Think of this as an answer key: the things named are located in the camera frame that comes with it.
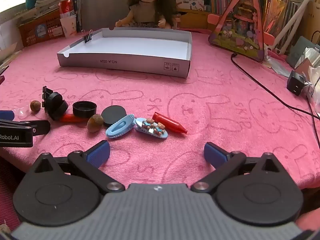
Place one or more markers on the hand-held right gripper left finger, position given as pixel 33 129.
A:
pixel 98 153

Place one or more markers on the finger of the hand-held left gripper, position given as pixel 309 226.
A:
pixel 6 115
pixel 27 126

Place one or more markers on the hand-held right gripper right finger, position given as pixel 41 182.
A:
pixel 215 155

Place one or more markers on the clear glass dish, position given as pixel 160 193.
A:
pixel 21 112

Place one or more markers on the small brown nut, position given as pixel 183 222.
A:
pixel 35 105

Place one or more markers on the large brown nut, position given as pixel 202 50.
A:
pixel 95 123

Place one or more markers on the plain blue hair clip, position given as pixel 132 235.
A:
pixel 120 129

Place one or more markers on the black round lid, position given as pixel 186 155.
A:
pixel 113 115

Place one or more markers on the orange-red crayon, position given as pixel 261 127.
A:
pixel 68 118

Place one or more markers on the black round cap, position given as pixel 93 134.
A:
pixel 84 108

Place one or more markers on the blue bear hair clip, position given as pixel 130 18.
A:
pixel 151 128

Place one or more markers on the white cardboard box tray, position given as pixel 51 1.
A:
pixel 140 46

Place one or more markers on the dark red flat box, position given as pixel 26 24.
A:
pixel 2 80

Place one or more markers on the pink printed towel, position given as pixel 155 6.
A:
pixel 200 100

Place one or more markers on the orange plastic basket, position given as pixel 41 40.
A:
pixel 53 25

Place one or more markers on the white paper cup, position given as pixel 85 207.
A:
pixel 68 26

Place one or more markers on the black charger adapter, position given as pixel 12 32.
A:
pixel 296 82

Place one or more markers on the red soda can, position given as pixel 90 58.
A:
pixel 66 7

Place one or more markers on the pink triangular toy house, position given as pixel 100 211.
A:
pixel 240 30

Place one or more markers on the blue upright books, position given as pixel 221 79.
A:
pixel 76 5

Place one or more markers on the teal flat box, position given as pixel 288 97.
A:
pixel 297 47

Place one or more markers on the wooden desk organizer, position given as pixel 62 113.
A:
pixel 197 17

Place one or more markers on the grey plastic storage bin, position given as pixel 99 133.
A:
pixel 105 2

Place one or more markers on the brown-haired doll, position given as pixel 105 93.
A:
pixel 147 10

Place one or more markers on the orange foil package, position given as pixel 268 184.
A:
pixel 275 12

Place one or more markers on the white plastic pipe stand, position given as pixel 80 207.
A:
pixel 295 17

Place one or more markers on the brown cardboard box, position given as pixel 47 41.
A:
pixel 312 17

